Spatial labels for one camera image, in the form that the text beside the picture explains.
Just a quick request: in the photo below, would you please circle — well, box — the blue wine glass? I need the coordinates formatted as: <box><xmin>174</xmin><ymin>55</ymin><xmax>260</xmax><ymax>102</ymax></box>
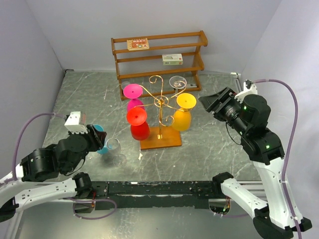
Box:
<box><xmin>92</xmin><ymin>124</ymin><xmax>110</xmax><ymax>155</ymax></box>

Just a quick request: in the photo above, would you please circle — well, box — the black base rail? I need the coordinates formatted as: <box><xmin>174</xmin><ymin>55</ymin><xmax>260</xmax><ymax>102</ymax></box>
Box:
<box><xmin>62</xmin><ymin>180</ymin><xmax>241</xmax><ymax>211</ymax></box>

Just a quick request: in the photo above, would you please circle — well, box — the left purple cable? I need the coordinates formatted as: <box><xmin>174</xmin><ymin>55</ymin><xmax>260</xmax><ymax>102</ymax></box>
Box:
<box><xmin>0</xmin><ymin>112</ymin><xmax>68</xmax><ymax>185</ymax></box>

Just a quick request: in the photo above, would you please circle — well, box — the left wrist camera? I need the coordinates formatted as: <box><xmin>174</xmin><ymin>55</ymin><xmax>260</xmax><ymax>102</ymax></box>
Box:
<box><xmin>64</xmin><ymin>112</ymin><xmax>88</xmax><ymax>134</ymax></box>

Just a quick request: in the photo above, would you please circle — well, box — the green white small box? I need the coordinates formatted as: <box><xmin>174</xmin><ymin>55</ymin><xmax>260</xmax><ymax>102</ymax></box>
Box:
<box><xmin>162</xmin><ymin>54</ymin><xmax>183</xmax><ymax>65</ymax></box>

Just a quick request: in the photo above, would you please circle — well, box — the red wine glass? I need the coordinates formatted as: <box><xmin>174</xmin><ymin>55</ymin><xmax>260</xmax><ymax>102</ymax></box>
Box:
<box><xmin>127</xmin><ymin>107</ymin><xmax>150</xmax><ymax>141</ymax></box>

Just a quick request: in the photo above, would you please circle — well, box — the clear wine glass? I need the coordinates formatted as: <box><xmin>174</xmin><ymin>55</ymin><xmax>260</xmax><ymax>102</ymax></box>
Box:
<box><xmin>106</xmin><ymin>138</ymin><xmax>127</xmax><ymax>167</ymax></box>

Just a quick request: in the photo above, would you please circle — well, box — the wooden shelf rack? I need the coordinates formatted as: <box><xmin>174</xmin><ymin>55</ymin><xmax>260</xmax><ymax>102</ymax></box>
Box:
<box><xmin>111</xmin><ymin>30</ymin><xmax>208</xmax><ymax>100</ymax></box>

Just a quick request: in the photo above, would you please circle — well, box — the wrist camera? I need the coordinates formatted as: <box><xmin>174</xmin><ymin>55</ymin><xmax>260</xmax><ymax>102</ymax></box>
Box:
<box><xmin>64</xmin><ymin>112</ymin><xmax>88</xmax><ymax>134</ymax></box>
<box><xmin>234</xmin><ymin>80</ymin><xmax>258</xmax><ymax>103</ymax></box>

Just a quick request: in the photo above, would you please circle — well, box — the pink wine glass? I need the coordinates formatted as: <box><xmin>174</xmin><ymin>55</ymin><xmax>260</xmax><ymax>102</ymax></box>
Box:
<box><xmin>123</xmin><ymin>84</ymin><xmax>145</xmax><ymax>112</ymax></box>

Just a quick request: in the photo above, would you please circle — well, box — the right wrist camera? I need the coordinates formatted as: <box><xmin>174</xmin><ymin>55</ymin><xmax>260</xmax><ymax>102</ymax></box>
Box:
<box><xmin>234</xmin><ymin>80</ymin><xmax>258</xmax><ymax>103</ymax></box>

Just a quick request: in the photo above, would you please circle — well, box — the purple cable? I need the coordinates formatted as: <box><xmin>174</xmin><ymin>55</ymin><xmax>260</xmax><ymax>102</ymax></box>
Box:
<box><xmin>252</xmin><ymin>78</ymin><xmax>303</xmax><ymax>239</ymax></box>
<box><xmin>0</xmin><ymin>112</ymin><xmax>68</xmax><ymax>185</ymax></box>

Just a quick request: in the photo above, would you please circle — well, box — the gold wine glass rack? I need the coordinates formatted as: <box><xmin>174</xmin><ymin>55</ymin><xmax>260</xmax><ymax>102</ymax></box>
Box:
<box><xmin>139</xmin><ymin>87</ymin><xmax>186</xmax><ymax>150</ymax></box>

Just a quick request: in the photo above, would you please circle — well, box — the yellow wine glass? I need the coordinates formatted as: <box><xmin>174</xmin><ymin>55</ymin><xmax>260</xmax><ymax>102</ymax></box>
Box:
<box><xmin>171</xmin><ymin>93</ymin><xmax>197</xmax><ymax>131</ymax></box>

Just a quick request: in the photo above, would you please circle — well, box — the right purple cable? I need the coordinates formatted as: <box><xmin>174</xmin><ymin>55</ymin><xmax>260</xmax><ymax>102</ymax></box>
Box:
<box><xmin>252</xmin><ymin>78</ymin><xmax>303</xmax><ymax>239</ymax></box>

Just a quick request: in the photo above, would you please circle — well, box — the frosted clear tall glass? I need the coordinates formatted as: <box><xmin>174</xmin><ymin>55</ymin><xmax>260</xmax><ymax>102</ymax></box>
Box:
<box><xmin>169</xmin><ymin>76</ymin><xmax>187</xmax><ymax>94</ymax></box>

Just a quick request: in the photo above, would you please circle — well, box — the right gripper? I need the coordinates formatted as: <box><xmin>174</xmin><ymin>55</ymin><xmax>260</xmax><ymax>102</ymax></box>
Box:
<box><xmin>199</xmin><ymin>86</ymin><xmax>249</xmax><ymax>136</ymax></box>

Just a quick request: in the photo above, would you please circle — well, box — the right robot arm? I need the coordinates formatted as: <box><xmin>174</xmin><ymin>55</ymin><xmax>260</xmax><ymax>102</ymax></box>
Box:
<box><xmin>199</xmin><ymin>88</ymin><xmax>312</xmax><ymax>239</ymax></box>

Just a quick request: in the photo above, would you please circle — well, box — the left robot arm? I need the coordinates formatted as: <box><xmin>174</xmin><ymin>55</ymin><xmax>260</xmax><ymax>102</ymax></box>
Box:
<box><xmin>0</xmin><ymin>125</ymin><xmax>107</xmax><ymax>222</ymax></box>

